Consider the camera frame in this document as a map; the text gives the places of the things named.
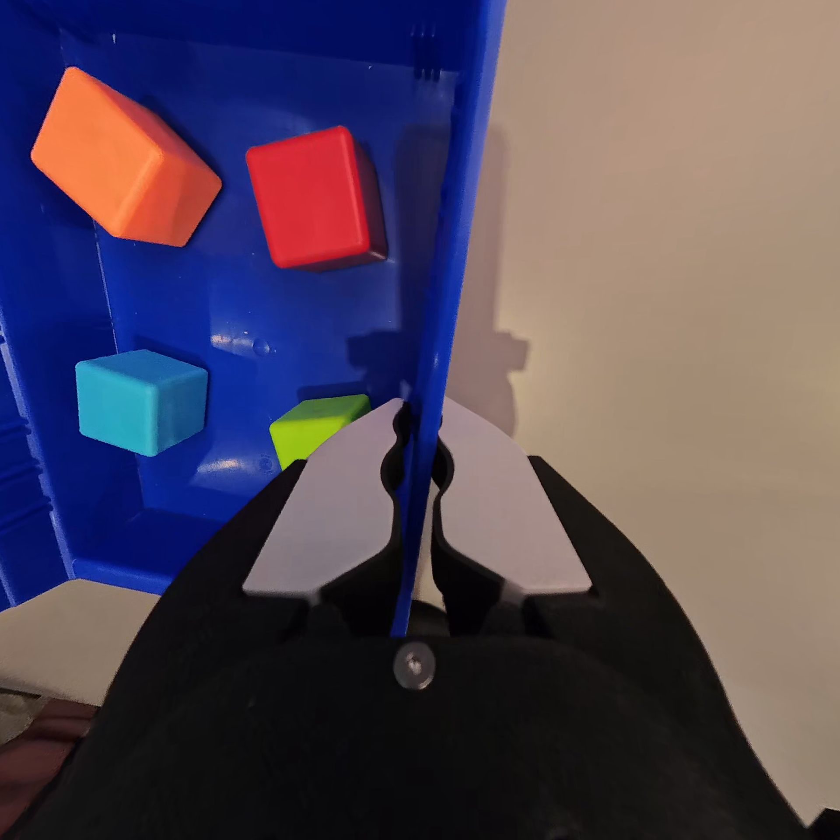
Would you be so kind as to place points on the teal magnetic cube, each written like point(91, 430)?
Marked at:
point(138, 400)

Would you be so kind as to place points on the red magnetic cube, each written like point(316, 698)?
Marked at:
point(315, 197)

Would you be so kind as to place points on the green magnetic cube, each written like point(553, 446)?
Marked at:
point(315, 427)

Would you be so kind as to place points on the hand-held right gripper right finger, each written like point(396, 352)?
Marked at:
point(512, 525)

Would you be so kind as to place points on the person's maroon clothing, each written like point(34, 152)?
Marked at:
point(40, 761)

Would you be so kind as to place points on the orange magnetic cube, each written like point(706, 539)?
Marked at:
point(118, 158)

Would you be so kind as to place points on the blue plastic bin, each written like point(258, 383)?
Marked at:
point(263, 328)

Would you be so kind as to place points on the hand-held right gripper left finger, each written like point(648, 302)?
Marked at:
point(328, 525)

